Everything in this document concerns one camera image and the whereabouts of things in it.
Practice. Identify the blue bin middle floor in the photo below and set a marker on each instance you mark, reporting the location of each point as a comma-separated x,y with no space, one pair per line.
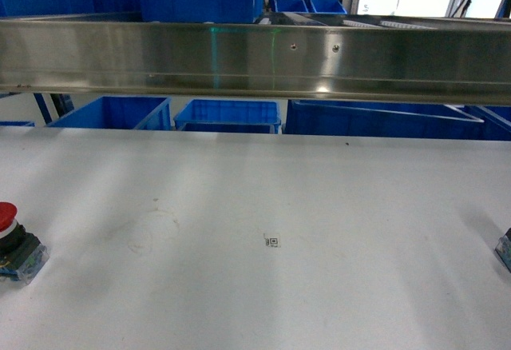
229,116

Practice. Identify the blue bin left floor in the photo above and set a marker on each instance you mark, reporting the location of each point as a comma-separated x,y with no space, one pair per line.
117,112

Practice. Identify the large blue bin right floor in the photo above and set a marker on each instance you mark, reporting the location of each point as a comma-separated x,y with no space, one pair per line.
379,119

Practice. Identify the stainless steel shelf beam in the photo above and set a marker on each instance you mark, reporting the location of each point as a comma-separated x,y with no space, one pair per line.
466,62

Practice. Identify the red emergency stop button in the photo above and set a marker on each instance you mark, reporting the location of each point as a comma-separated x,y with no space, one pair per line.
22,253

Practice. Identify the small QR code sticker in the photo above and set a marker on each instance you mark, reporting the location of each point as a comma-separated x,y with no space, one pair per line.
272,240

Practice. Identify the small blue bins background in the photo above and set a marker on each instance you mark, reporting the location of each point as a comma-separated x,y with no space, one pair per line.
308,6

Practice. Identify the push button switch block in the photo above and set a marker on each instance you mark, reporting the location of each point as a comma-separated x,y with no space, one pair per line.
502,249

